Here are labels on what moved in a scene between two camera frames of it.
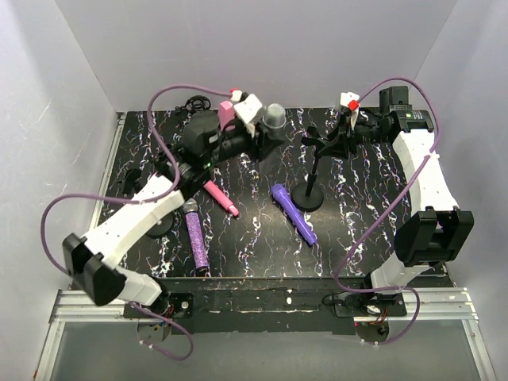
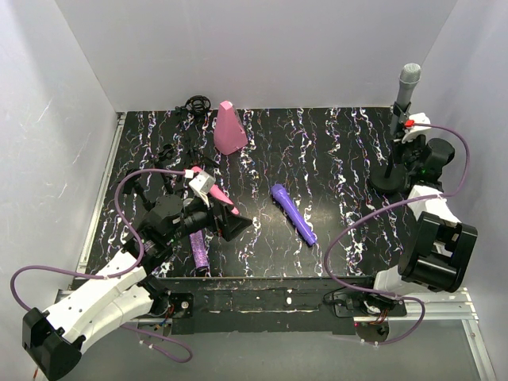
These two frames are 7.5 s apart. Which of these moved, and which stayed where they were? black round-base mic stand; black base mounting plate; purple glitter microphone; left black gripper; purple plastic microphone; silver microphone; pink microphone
Moved: left black gripper; black round-base mic stand; silver microphone
Stayed: purple plastic microphone; purple glitter microphone; black base mounting plate; pink microphone
